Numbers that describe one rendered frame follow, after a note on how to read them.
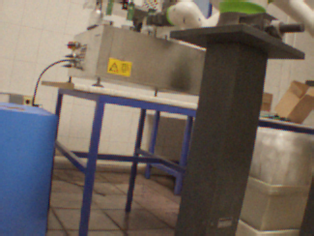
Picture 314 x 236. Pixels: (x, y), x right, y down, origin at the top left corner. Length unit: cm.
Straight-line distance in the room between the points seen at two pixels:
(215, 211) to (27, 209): 99
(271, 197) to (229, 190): 72
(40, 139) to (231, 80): 97
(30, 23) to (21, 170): 177
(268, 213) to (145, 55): 90
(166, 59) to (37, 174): 79
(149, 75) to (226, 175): 82
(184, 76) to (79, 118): 169
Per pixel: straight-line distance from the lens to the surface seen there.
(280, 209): 163
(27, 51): 304
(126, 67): 149
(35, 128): 152
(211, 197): 83
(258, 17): 83
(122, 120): 330
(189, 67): 166
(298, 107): 295
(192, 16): 141
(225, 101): 81
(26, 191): 158
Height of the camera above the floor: 72
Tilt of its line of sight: 2 degrees down
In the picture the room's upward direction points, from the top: 9 degrees clockwise
